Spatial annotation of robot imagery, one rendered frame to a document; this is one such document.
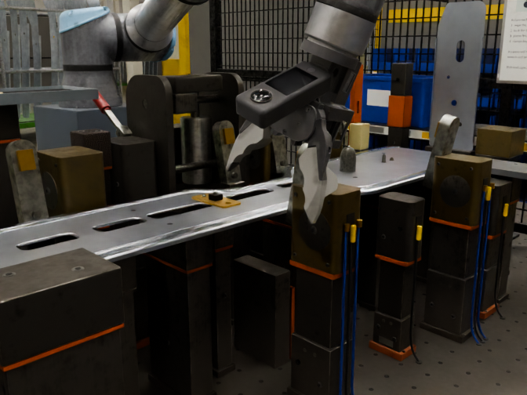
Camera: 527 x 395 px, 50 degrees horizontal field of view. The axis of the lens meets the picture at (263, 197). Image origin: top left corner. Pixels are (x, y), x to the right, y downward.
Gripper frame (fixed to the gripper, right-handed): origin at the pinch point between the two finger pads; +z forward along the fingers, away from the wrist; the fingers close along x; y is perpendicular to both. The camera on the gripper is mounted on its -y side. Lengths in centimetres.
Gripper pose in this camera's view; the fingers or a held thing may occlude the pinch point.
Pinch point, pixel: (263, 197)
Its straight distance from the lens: 72.0
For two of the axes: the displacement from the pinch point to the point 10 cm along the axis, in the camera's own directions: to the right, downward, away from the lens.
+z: -3.4, 8.9, 3.1
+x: -7.2, -4.6, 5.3
